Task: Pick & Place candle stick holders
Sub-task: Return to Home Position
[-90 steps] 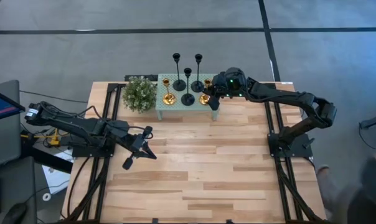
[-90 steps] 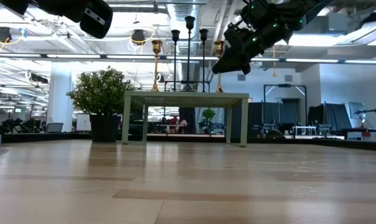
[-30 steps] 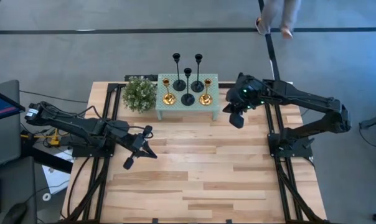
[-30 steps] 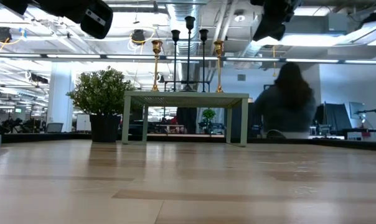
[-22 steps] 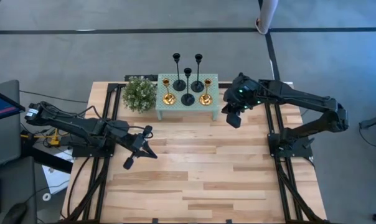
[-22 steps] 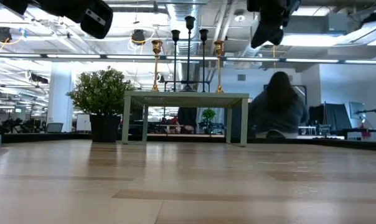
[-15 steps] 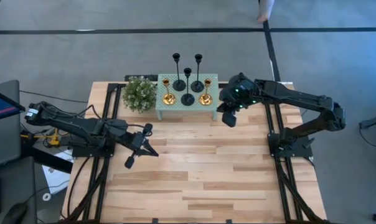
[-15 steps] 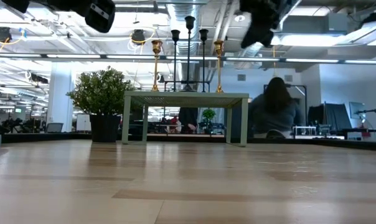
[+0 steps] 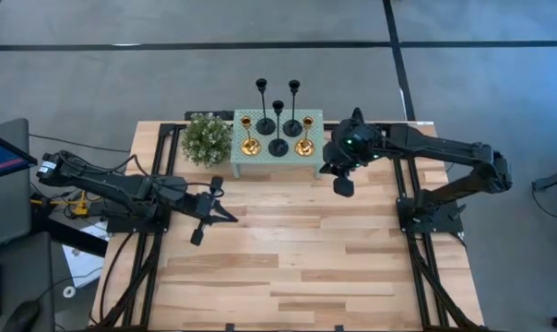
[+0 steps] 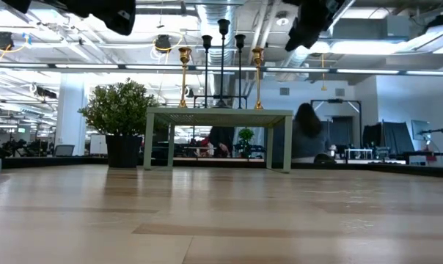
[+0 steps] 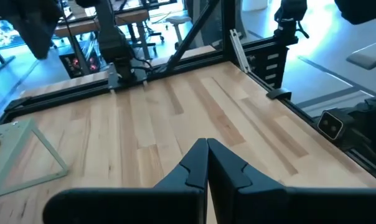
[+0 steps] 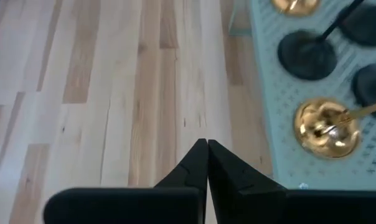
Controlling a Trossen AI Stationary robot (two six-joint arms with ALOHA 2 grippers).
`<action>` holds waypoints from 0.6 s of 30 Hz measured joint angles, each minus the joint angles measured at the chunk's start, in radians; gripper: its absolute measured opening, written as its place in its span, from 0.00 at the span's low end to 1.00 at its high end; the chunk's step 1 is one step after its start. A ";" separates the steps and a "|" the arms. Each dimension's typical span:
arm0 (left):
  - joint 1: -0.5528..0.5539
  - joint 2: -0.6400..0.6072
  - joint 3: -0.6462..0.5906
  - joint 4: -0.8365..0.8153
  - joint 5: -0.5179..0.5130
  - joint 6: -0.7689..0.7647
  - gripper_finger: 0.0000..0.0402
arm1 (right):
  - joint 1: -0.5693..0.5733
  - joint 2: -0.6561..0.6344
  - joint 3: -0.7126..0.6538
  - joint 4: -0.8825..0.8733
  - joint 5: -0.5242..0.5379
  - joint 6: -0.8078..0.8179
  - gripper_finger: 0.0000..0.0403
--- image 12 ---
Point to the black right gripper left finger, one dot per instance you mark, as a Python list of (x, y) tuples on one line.
[(175, 202)]

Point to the gold candlestick holder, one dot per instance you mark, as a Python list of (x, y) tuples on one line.
[(306, 7), (318, 137)]

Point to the black candlestick holder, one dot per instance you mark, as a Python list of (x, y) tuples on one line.
[(303, 59), (371, 84), (368, 28)]

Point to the mint green perforated metal shelf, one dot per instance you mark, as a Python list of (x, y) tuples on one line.
[(284, 102)]

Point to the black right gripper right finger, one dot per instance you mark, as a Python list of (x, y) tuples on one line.
[(244, 202)]

